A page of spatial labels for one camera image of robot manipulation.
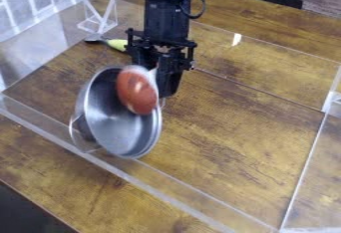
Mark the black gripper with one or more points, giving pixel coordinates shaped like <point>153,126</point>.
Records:
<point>161,45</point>

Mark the red white plush mushroom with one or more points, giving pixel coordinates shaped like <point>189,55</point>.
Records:
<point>137,91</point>

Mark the silver metal pot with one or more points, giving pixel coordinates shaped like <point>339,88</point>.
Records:
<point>102,122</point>

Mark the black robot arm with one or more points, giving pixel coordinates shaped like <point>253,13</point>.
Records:
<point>161,46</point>

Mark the yellow handled spatula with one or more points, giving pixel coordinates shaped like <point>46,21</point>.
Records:
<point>118,44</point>

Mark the clear acrylic corner bracket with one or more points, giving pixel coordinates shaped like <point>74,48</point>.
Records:
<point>100,23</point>

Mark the clear acrylic tray wall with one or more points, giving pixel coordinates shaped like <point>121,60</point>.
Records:
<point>249,155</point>

